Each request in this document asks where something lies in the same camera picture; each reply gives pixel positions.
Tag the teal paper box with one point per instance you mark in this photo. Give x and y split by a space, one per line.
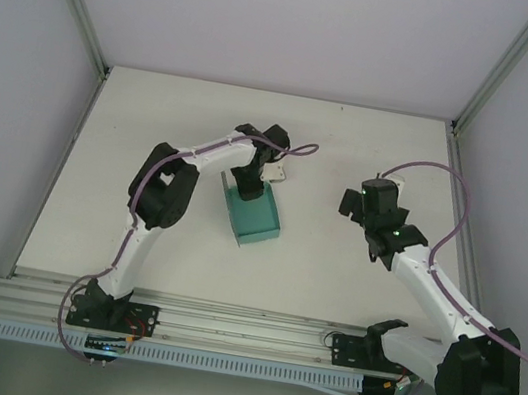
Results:
260 222

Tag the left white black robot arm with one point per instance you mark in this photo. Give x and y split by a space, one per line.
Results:
137 257

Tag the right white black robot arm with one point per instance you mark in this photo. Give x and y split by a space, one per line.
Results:
418 291

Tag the right black controller board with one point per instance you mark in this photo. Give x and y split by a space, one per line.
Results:
376 391

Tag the black controller board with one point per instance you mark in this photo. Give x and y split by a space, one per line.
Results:
103 352
376 391

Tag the left black controller board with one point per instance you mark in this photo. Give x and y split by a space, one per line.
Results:
103 352

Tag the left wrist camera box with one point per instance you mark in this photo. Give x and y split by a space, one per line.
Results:
275 174

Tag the right aluminium side rail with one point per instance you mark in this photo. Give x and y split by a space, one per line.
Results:
458 164

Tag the aluminium side rail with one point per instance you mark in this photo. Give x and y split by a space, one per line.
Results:
458 164
75 140

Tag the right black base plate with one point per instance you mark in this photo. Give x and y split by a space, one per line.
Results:
344 353

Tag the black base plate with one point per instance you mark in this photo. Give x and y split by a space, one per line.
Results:
143 314
344 353

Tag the aluminium mounting rail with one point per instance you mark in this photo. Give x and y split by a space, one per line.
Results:
242 328

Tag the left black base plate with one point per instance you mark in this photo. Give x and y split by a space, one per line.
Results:
143 314

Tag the left aluminium side rail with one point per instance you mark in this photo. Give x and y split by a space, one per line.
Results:
75 140

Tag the right aluminium frame post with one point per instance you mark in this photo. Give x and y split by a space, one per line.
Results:
506 66

